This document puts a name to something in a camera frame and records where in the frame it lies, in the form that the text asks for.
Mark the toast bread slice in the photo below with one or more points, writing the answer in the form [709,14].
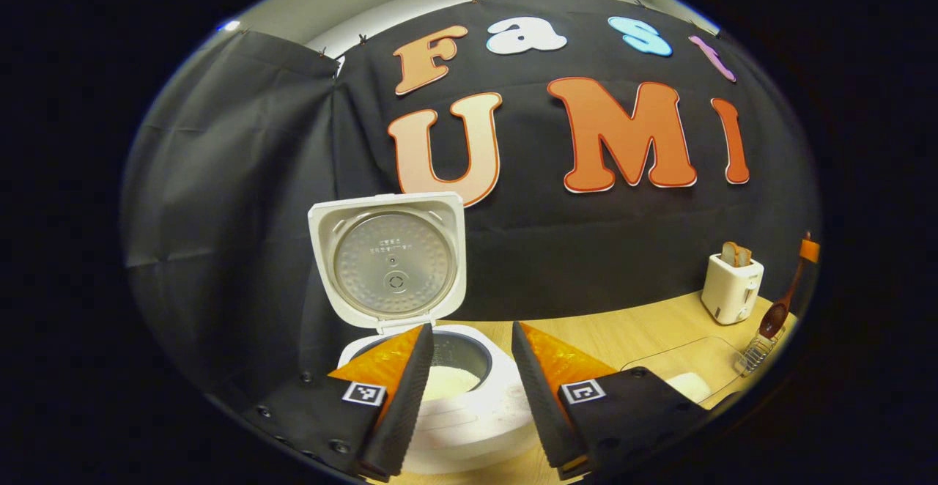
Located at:
[744,258]
[730,254]

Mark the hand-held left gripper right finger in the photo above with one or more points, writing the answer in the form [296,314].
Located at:
[542,404]

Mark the white toaster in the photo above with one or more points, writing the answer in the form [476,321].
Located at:
[729,291]

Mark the white rice cooker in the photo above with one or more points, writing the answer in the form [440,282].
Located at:
[388,258]

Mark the brown wooden spoon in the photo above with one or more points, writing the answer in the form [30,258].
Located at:
[773,320]

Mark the white rice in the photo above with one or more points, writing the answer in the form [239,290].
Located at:
[451,382]

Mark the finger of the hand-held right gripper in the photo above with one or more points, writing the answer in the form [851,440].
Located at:
[810,249]

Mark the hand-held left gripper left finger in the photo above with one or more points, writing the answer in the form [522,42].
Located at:
[407,404]

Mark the black backdrop cloth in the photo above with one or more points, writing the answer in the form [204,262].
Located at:
[242,177]

